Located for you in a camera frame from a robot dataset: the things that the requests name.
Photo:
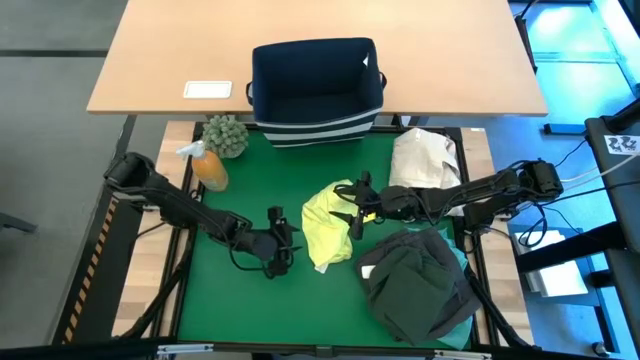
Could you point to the light wooden desk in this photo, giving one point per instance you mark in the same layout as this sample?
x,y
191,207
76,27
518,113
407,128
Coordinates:
x,y
350,30

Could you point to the dark green garment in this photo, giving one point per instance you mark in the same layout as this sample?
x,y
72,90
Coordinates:
x,y
410,295

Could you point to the dark grey side table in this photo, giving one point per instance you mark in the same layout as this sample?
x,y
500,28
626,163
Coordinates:
x,y
627,200

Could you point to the black panel with hazard stripes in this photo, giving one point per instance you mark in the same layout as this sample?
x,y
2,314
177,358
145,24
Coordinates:
x,y
115,280

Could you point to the navy white striped laundry basket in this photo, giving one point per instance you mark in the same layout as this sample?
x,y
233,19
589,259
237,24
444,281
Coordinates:
x,y
315,80

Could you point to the orange spray bottle white trigger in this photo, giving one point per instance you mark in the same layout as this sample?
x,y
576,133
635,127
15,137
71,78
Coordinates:
x,y
210,170

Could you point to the black slanted bar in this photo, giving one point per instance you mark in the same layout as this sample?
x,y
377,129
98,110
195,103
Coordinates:
x,y
622,117

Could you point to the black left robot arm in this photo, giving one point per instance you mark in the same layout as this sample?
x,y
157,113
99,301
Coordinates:
x,y
175,205

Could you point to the yellow garment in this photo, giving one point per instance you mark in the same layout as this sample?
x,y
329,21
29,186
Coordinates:
x,y
325,230

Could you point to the teal shorts with white lining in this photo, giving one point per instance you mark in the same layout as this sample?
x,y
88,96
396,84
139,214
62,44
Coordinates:
x,y
457,335

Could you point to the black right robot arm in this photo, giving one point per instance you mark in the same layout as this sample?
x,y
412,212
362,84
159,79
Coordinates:
x,y
480,192

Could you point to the cream folded garment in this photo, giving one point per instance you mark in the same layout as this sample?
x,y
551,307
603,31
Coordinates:
x,y
422,157

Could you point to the white sheet with black marks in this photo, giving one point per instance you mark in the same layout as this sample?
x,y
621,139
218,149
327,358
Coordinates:
x,y
622,144

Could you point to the black furniture foot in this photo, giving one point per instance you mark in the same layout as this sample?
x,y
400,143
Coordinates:
x,y
17,222

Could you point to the black aluminium table frame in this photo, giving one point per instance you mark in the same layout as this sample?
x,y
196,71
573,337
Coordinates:
x,y
350,347

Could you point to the green succulent in grey pot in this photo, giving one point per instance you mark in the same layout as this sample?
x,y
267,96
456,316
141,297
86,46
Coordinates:
x,y
225,135

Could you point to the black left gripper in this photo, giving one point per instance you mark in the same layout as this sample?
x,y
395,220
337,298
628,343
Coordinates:
x,y
262,245

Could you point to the black garment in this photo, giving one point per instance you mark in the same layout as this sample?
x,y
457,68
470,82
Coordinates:
x,y
450,245

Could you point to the white card on table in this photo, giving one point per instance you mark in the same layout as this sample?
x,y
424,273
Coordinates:
x,y
207,89

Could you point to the white floor box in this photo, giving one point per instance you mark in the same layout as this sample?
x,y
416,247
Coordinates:
x,y
555,275

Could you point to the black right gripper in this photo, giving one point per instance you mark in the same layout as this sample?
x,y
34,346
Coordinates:
x,y
395,202

